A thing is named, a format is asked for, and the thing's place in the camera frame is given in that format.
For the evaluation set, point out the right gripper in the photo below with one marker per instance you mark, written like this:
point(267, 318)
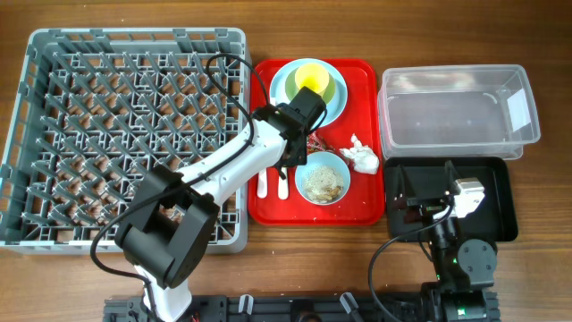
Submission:
point(423, 207)

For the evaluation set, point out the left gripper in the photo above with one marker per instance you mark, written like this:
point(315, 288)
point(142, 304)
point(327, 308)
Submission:
point(300, 158)

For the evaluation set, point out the white plastic fork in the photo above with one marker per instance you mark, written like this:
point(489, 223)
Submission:
point(262, 184)

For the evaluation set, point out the rice and nut leftovers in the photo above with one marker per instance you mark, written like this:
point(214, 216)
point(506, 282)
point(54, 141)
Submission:
point(323, 184)

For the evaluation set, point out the light blue bowl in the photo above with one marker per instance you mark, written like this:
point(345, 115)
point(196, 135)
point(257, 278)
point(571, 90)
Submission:
point(322, 158)

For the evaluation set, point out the red snack wrapper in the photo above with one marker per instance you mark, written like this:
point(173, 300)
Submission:
point(315, 143)

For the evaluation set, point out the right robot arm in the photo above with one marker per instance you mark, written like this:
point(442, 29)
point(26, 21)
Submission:
point(464, 267)

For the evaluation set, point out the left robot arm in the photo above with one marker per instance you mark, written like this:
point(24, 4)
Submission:
point(165, 231)

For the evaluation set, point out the grey plastic dishwasher rack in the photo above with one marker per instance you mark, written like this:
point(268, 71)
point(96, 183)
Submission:
point(96, 109)

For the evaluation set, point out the red plastic tray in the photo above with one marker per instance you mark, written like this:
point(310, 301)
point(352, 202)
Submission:
point(364, 203)

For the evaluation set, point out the crumpled white tissue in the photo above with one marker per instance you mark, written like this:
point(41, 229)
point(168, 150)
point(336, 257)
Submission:
point(362, 157)

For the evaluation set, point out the black plastic tray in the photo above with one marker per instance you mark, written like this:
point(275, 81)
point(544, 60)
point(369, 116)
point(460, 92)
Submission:
point(494, 220)

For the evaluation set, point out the clear plastic bin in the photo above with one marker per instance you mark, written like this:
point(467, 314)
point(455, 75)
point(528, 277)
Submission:
point(457, 111)

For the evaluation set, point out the light blue plate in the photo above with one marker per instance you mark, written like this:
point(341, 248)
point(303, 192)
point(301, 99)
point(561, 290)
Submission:
point(334, 108)

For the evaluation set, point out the yellow plastic cup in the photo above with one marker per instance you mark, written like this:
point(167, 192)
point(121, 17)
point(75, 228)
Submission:
point(312, 76)

